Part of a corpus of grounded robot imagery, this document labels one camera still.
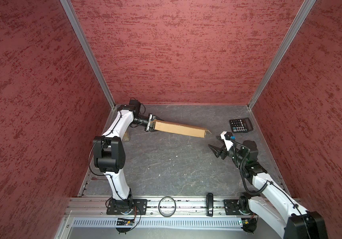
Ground aluminium front rail frame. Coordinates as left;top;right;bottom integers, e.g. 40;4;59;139
54;195;319;239

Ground black cable ring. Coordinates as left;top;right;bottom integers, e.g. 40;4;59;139
158;196;177;218

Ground black desk calculator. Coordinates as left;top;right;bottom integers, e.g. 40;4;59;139
229;118;253;133

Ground right circuit board with wires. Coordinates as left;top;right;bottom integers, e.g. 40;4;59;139
242;218;258;234

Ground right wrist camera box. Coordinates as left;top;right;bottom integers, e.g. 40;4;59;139
220;131;236;151

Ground left circuit board with wires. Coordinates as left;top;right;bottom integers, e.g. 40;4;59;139
115;218;137;234

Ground right aluminium corner post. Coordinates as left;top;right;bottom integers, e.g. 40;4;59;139
247;0;316;111

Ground spice jar pink lid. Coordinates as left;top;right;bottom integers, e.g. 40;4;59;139
122;132;130;142

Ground brown cardboard box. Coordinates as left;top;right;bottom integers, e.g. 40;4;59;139
152;119;211;138

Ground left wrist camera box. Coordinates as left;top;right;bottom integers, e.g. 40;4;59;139
146;114;154;131

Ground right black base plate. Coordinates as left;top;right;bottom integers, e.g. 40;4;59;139
223;199;249;216

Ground circuit board with wires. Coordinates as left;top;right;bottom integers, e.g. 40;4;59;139
242;218;258;234
115;218;137;234

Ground aluminium corner post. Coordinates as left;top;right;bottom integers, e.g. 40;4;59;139
60;0;116;110
247;0;316;111

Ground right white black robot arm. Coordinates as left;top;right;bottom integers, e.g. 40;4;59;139
209;138;328;239

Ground black handle bar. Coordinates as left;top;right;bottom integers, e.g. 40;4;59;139
206;193;214;217

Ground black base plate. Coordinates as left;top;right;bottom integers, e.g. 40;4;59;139
223;199;249;216
106;199;148;215

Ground left aluminium corner post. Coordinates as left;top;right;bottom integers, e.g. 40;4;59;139
60;0;116;110

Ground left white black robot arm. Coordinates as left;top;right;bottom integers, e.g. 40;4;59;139
92;98;157;214

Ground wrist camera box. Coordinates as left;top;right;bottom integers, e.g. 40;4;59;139
220;131;236;151
146;114;154;131

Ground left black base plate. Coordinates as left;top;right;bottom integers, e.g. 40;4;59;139
106;199;148;215

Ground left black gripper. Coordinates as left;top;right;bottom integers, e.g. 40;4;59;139
131;113;165;132

